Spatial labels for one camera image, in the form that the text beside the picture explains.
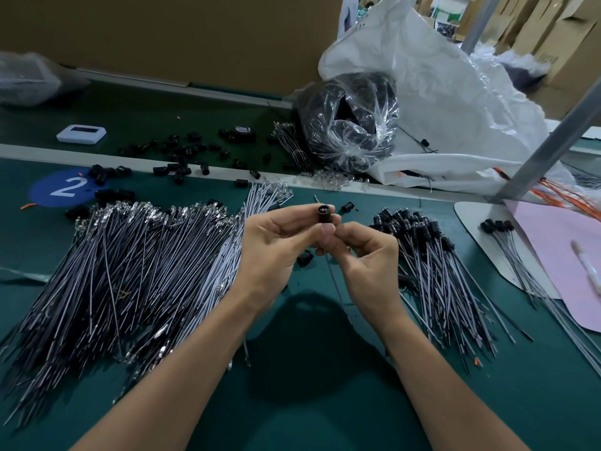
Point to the person's left hand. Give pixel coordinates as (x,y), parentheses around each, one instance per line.
(277,250)

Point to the person's right hand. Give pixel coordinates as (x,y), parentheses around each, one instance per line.
(376,272)

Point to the black plastic caps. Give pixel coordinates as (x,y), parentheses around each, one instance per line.
(178,166)

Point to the person's left forearm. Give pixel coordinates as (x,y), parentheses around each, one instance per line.
(164,390)

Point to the person's right forearm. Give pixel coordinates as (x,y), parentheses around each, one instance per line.
(451,390)

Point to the clear bag with black contents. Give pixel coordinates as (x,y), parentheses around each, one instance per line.
(347,122)

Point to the pink paper sheet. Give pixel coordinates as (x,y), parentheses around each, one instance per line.
(554,249)

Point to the large white plastic sack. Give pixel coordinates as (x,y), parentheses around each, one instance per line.
(451,98)

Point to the white pen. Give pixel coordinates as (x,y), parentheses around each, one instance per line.
(587,267)

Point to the small white timer device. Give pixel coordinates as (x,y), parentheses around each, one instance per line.
(82,134)

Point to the blue round number sticker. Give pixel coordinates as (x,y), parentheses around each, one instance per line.
(58,188)

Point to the brown cardboard panel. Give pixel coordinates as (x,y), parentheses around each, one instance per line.
(188,37)

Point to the clear plastic strip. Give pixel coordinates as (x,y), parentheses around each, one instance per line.
(21,275)

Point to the crumpled clear plastic bag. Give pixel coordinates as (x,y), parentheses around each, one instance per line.
(33,78)

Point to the stack of cardboard boxes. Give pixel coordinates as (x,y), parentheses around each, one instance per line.
(563,37)

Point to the grey metal frame post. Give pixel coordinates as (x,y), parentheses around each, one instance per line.
(549,145)
(481,21)

